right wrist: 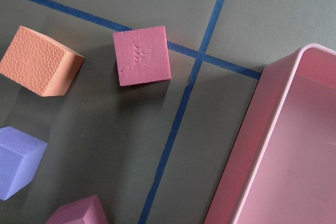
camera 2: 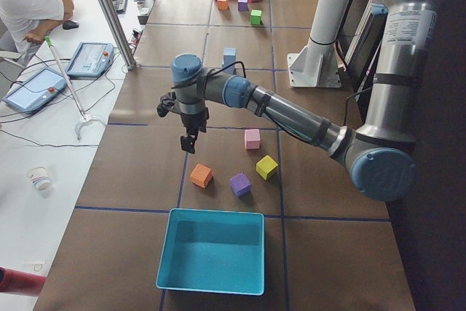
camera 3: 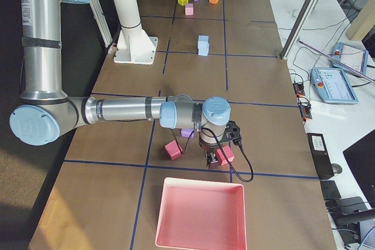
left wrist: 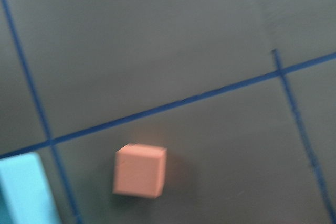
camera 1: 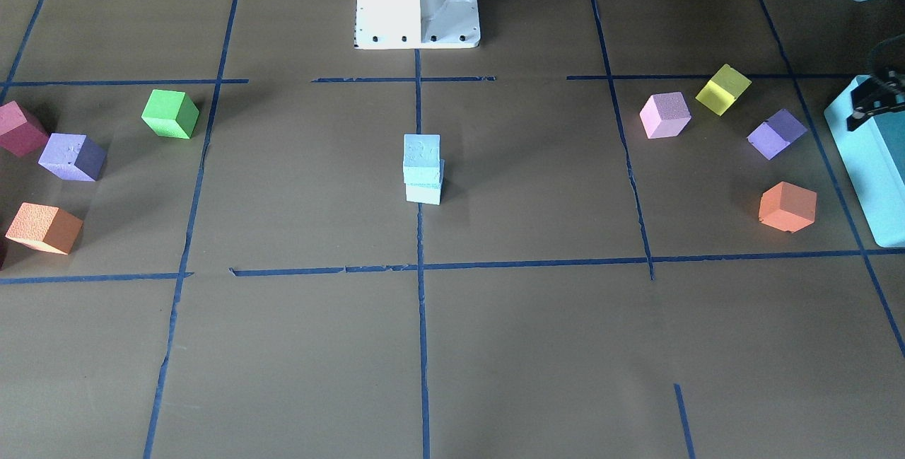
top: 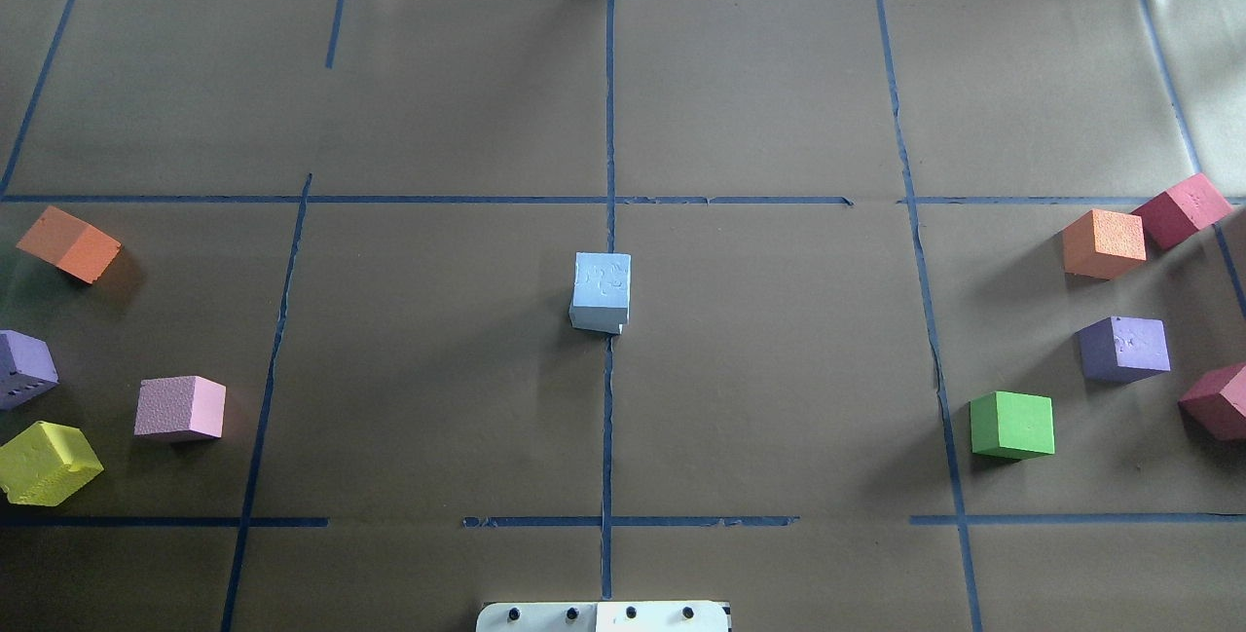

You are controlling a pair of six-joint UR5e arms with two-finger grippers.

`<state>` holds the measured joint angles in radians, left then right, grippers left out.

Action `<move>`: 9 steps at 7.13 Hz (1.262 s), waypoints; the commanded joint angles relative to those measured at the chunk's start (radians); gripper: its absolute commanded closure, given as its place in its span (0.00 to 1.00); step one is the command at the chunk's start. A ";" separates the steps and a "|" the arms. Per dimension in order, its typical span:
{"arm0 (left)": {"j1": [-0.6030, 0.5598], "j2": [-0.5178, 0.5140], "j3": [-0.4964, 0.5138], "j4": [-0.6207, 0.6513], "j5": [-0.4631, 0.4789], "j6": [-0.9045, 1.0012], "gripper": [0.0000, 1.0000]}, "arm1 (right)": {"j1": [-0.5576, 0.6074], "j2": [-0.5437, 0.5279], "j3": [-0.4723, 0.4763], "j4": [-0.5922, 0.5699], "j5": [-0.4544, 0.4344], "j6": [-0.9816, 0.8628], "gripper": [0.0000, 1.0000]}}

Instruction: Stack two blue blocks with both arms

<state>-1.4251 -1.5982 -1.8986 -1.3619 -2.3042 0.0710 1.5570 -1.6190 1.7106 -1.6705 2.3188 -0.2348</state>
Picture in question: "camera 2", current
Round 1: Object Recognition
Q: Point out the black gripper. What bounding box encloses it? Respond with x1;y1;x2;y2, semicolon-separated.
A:
157;91;210;154

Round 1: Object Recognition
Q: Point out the light blue foam block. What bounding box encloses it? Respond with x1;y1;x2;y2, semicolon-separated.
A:
223;47;237;62
222;60;236;74

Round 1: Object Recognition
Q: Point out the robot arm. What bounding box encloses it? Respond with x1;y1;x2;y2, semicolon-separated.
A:
157;0;448;202

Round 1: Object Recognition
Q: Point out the orange foam block left side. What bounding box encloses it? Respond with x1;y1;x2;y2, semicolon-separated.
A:
189;163;213;188

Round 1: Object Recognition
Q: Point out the orange foam block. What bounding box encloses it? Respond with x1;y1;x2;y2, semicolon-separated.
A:
216;0;229;11
189;163;213;188

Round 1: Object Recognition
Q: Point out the pink foam block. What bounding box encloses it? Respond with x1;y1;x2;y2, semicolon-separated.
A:
244;129;261;150

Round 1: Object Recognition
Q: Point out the purple foam block left side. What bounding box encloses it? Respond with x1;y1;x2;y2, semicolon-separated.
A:
229;173;252;197

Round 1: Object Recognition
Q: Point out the purple foam block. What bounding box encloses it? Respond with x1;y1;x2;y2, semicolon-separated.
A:
237;0;248;12
229;173;252;197

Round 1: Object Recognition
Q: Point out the yellow foam block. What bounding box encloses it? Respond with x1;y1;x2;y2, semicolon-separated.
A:
256;155;279;181

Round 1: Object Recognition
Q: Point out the grabber stick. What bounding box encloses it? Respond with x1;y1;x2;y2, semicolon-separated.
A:
44;36;105;141

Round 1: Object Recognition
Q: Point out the teal plastic bin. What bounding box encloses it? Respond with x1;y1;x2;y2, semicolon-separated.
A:
156;208;265;296

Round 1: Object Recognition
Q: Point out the teach pendant far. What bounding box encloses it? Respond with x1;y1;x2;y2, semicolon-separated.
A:
66;42;114;79

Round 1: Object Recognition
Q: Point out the teach pendant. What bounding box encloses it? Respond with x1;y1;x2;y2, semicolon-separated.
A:
2;68;66;114
66;42;114;79

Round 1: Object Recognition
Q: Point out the green foam block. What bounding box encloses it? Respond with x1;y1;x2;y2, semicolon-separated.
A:
250;9;262;25

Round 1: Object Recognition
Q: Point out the orange foam block right side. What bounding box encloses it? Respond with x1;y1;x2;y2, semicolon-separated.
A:
216;0;229;11

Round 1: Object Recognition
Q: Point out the paper cup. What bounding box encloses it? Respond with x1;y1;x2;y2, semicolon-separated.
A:
27;167;52;191

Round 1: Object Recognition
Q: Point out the purple foam block right side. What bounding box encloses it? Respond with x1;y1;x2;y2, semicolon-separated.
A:
237;0;248;12

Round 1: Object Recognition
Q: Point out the teach pendant near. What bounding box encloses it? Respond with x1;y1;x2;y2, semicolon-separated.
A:
2;68;66;114

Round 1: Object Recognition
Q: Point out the black computer mouse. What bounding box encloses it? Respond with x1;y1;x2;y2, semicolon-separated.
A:
62;20;79;30

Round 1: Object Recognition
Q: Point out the person in white shirt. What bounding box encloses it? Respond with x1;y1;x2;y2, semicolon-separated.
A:
1;0;74;55

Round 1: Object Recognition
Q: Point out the red bottle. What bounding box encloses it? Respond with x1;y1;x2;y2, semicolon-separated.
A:
0;267;47;296

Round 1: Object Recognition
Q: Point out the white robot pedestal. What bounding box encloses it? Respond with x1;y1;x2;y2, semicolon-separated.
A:
287;0;350;88

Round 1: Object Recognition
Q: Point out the aluminium frame post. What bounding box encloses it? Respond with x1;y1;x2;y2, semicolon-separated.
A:
98;0;136;71

